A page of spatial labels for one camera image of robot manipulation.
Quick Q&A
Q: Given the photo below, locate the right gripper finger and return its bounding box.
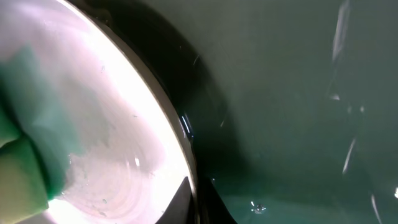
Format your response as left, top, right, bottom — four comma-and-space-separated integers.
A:
156, 177, 195, 224

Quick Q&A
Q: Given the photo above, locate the green yellow scrub sponge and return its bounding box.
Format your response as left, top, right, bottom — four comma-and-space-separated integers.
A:
0, 102, 50, 224

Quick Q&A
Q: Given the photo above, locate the white plate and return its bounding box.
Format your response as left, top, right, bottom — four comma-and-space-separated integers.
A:
1, 1, 198, 223

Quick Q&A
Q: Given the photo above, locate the dark green serving tray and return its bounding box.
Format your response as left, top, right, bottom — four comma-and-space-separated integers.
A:
75, 0, 397, 223

